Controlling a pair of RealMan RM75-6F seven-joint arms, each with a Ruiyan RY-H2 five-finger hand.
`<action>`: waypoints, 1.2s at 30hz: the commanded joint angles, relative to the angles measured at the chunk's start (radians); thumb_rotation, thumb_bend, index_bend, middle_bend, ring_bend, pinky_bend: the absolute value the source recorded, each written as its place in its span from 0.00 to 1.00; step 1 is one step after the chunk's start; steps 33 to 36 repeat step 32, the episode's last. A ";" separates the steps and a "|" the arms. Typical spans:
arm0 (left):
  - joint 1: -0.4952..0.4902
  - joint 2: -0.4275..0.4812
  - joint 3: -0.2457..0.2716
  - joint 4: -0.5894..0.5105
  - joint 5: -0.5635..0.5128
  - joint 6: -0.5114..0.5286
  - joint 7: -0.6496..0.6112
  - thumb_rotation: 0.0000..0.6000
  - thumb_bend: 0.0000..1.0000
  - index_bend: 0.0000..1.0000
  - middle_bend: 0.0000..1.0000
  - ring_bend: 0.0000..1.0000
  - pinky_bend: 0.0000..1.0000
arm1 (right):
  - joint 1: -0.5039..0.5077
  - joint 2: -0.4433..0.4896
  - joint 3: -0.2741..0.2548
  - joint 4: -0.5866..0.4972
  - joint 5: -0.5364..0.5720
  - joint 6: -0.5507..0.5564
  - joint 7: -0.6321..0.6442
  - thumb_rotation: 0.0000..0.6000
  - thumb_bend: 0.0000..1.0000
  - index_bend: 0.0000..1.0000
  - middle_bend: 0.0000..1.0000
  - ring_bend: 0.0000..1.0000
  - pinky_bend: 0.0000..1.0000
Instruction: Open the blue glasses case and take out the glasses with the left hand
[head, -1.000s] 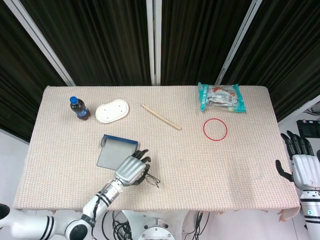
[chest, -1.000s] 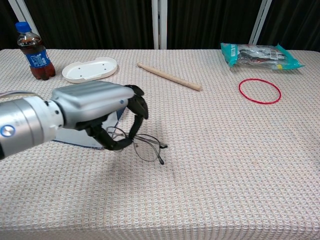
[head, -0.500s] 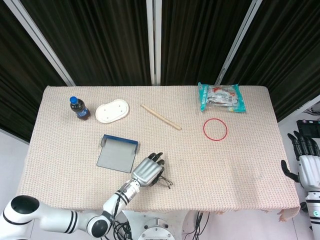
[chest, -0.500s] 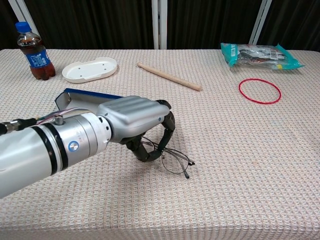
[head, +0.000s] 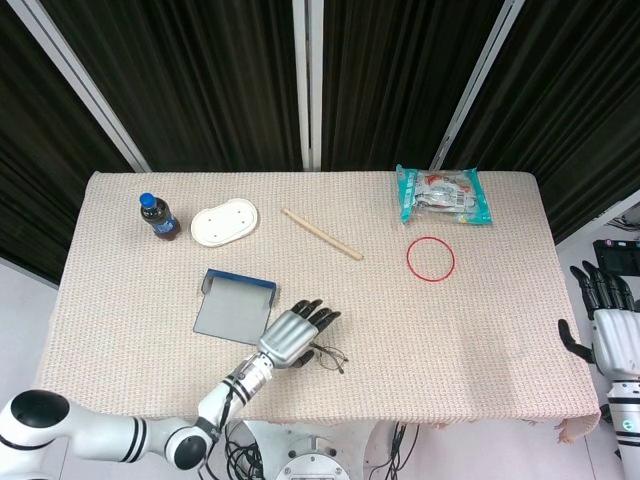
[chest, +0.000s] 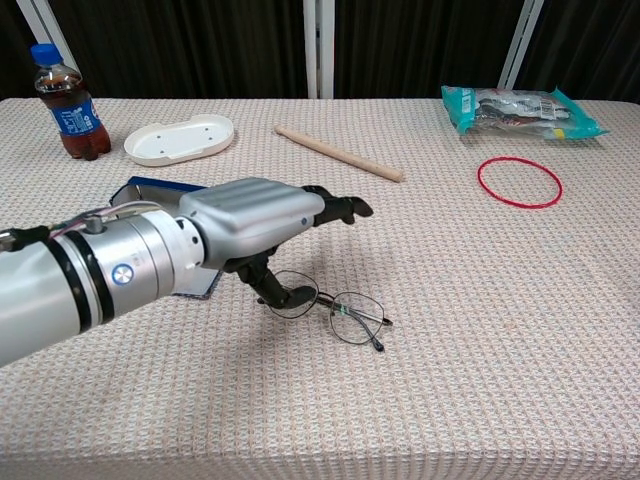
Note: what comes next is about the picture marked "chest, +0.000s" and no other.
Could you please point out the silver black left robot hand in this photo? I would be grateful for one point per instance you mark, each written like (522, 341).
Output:
(250, 215)

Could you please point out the blue printed glasses case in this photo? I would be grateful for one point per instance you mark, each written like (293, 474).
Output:
(160, 184)

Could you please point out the black thin-frame eyeglasses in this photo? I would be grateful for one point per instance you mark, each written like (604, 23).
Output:
(332, 309)

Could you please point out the white oval plastic tray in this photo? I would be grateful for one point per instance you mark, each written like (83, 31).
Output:
(180, 140)

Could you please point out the wooden stick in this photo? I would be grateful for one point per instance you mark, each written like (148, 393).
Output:
(340, 154)

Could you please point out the black pleated curtain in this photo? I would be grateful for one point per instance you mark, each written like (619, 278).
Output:
(190, 50)

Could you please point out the cola bottle with blue cap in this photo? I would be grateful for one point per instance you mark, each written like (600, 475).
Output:
(75, 115)

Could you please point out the beige woven tablecloth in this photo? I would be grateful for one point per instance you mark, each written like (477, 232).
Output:
(400, 375)

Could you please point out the teal snack package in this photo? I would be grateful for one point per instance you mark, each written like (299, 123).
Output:
(520, 112)

